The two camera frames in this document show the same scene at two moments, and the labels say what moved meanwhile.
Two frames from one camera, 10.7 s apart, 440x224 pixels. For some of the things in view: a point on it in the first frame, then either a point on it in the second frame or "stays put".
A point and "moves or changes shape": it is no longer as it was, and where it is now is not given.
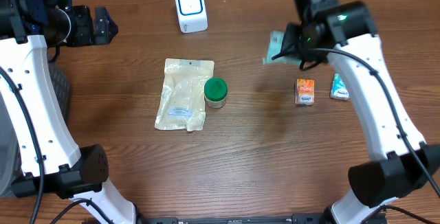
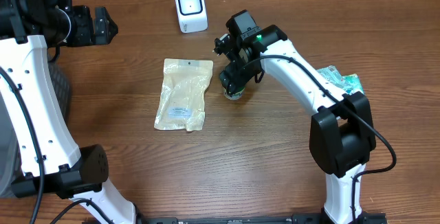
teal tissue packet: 276,42 moves or changes shape
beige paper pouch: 181,104 stays put
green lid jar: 215,91 to 236,95
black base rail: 303,218 stays put
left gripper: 89,35 stays put
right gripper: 291,38 to 234,73
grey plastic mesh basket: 10,158 stays put
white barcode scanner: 190,5 stays put
